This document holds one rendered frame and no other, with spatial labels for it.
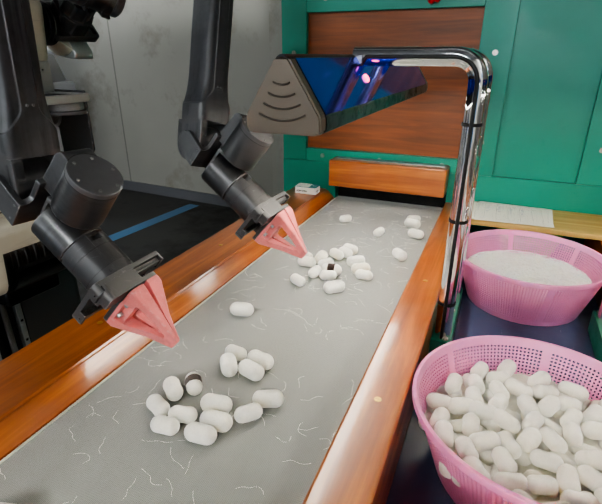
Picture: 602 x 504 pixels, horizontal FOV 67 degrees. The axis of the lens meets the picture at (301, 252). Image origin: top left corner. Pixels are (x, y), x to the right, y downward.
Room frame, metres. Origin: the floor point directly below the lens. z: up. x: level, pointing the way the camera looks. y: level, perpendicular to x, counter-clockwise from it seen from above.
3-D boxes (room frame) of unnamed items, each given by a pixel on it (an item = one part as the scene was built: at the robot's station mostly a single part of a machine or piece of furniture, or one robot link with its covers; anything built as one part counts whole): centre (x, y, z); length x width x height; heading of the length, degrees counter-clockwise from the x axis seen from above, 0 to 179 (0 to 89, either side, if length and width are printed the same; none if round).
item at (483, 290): (0.79, -0.43, 0.72); 0.27 x 0.27 x 0.10
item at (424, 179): (1.17, -0.22, 0.83); 0.30 x 0.06 x 0.07; 67
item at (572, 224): (0.99, -0.51, 0.77); 0.33 x 0.15 x 0.01; 67
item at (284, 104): (0.74, -0.10, 1.08); 0.62 x 0.08 x 0.07; 157
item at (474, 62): (0.71, -0.18, 0.90); 0.20 x 0.19 x 0.45; 157
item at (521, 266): (0.79, -0.43, 0.71); 0.22 x 0.22 x 0.06
